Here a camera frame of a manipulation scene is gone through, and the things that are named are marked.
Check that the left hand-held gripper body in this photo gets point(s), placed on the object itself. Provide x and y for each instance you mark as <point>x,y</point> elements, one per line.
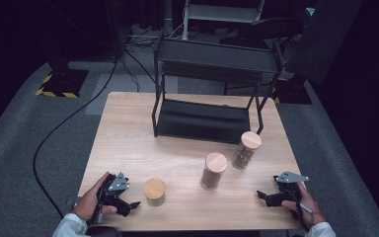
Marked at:
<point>114,197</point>

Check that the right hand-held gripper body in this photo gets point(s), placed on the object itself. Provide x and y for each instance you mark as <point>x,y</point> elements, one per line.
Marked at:
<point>289,191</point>

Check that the short glass jar wooden lid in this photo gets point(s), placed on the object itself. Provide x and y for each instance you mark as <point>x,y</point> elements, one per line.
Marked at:
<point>154,189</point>

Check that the tall glass jar wooden lid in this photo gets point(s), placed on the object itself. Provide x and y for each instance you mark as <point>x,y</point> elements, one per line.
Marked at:
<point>248,144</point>

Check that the medium glass jar wooden lid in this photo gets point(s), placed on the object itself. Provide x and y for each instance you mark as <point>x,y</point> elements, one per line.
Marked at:
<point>214,168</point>

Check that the black two-tier metal shelf rack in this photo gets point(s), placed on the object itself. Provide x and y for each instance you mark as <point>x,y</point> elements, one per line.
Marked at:
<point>204,120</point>

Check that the person's right hand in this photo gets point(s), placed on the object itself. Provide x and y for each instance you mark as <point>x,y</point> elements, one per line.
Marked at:
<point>309,205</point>

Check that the person's left hand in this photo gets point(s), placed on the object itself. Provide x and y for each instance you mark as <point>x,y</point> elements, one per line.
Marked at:
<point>87,204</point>

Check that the black base with hazard stripes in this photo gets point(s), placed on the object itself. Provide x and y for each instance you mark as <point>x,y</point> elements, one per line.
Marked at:
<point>292,92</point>
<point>65,82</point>

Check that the large dark panel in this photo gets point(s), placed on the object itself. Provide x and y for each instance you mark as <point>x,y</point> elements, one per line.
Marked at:
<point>322,36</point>

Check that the white metal stand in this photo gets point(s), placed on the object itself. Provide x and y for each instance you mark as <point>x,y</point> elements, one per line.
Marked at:
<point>222,13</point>

